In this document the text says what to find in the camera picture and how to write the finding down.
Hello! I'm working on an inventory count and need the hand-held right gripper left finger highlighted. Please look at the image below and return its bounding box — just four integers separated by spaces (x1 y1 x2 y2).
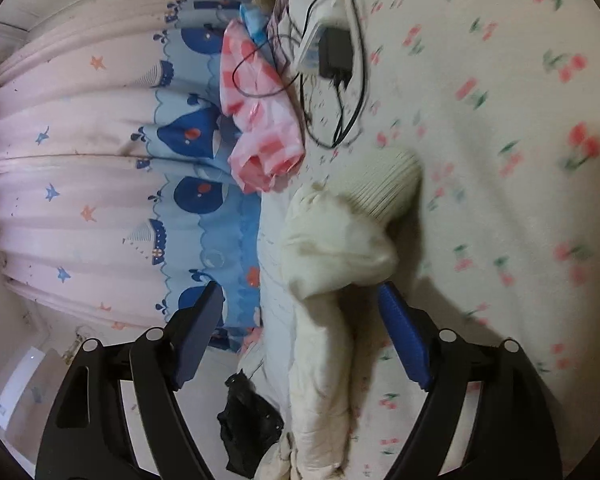
34 281 226 480

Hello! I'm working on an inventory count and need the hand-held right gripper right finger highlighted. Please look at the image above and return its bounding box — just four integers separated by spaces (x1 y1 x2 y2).
377 281 565 480

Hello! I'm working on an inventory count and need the cream padded jacket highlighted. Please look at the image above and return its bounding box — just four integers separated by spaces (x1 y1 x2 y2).
257 147 423 480

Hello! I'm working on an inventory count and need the black crumpled garment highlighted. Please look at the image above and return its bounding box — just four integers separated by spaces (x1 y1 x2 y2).
216 369 285 478

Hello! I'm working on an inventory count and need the pink whale print curtain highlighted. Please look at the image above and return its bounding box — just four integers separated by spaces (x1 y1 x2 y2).
0 0 263 353

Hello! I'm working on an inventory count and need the pink checkered plastic bag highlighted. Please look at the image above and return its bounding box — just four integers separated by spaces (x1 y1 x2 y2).
219 20 306 193

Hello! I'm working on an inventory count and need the power strip with black charger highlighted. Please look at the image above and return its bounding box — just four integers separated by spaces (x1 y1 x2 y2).
232 0 368 148

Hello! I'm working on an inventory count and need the black power adapter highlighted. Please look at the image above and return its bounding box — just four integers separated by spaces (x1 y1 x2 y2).
319 27 353 86

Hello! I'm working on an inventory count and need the light blue plastic bag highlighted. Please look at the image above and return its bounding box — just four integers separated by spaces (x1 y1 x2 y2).
239 4 272 47

